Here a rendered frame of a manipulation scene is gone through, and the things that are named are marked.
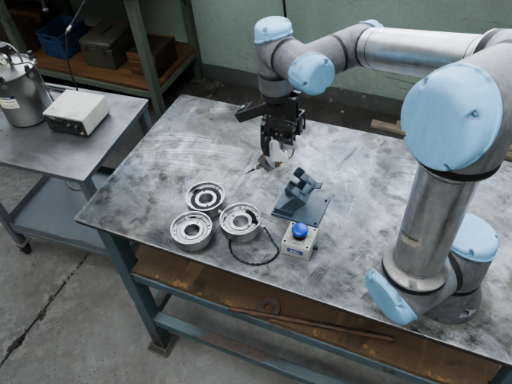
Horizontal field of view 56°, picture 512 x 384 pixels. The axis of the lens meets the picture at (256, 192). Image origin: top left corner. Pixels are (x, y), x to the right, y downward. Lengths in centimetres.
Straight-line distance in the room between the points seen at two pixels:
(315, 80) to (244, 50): 209
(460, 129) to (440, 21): 200
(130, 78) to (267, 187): 174
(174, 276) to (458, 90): 110
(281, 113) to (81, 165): 86
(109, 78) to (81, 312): 139
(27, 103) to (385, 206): 130
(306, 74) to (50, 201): 169
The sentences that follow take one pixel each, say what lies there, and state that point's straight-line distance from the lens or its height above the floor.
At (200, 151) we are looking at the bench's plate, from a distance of 147.
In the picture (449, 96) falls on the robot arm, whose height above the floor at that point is 143.
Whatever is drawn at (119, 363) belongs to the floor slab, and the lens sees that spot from 204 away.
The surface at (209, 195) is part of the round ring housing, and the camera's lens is 131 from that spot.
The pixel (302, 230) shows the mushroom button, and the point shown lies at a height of 87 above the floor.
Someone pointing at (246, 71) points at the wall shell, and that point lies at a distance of 306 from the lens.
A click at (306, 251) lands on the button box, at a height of 84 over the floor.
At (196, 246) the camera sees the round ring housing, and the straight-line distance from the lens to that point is 120.
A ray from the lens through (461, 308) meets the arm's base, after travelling 110.
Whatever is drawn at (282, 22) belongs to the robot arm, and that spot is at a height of 130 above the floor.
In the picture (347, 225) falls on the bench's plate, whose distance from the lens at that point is 125.
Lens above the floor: 177
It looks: 47 degrees down
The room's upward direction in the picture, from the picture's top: 6 degrees counter-clockwise
